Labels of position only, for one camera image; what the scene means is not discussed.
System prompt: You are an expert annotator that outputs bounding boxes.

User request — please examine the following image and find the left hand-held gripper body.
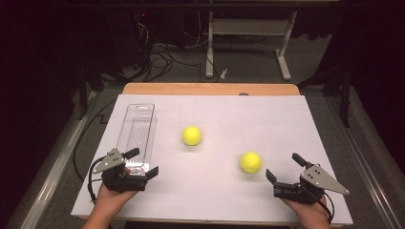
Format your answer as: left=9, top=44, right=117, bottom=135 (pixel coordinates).
left=92, top=147, right=150, bottom=194

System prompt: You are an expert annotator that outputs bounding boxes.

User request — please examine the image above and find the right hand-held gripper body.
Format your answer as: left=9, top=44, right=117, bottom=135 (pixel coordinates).
left=273, top=163, right=351, bottom=205

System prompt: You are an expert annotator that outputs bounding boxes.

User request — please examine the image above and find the clear plastic container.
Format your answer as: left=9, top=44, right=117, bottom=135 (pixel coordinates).
left=116, top=103, right=159, bottom=176

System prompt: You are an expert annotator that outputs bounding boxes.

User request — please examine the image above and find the yellow tennis ball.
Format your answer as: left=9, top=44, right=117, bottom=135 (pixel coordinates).
left=181, top=125, right=203, bottom=147
left=239, top=151, right=263, bottom=175

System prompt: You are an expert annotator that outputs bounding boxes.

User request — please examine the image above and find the person's left hand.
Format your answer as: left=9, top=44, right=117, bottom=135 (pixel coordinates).
left=94, top=183, right=139, bottom=221

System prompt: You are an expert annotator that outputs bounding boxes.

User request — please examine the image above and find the person's right hand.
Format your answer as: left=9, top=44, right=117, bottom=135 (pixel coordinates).
left=288, top=196, right=330, bottom=224

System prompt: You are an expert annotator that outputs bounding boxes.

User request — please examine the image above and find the white table cover board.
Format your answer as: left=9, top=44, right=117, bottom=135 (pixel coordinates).
left=70, top=94, right=353, bottom=227

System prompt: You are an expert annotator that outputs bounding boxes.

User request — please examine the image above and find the black metal stand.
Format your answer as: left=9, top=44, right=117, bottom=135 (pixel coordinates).
left=76, top=60, right=107, bottom=121
left=299, top=61, right=352, bottom=129

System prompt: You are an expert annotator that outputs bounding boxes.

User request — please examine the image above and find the wooden table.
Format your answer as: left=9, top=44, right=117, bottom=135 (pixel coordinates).
left=77, top=82, right=343, bottom=229

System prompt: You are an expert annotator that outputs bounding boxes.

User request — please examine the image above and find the dark equipment with red light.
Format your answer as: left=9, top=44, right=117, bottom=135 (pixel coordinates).
left=133, top=9, right=155, bottom=70

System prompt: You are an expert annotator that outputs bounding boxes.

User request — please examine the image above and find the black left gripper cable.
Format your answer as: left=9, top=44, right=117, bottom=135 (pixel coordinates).
left=87, top=156, right=107, bottom=203

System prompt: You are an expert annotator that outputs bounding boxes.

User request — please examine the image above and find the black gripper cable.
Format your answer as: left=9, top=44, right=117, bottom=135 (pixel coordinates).
left=313, top=187, right=335, bottom=224
left=87, top=156, right=107, bottom=203

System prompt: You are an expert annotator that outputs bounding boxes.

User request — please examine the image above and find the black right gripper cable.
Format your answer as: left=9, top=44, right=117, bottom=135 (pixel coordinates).
left=313, top=187, right=335, bottom=224

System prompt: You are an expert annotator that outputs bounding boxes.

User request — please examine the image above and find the black floor cable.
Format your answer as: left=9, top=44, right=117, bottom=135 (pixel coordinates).
left=73, top=98, right=117, bottom=183

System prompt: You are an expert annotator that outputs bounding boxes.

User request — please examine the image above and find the aluminium floor rail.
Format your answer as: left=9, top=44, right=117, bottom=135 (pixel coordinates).
left=324, top=94, right=405, bottom=229
left=6, top=91, right=97, bottom=229

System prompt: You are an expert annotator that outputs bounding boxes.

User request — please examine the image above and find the bundle of black cables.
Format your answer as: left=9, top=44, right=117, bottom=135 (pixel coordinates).
left=137, top=22, right=204, bottom=83

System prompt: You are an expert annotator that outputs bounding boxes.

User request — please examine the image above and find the white metal frame desk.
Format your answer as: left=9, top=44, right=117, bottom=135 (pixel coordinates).
left=204, top=0, right=299, bottom=81

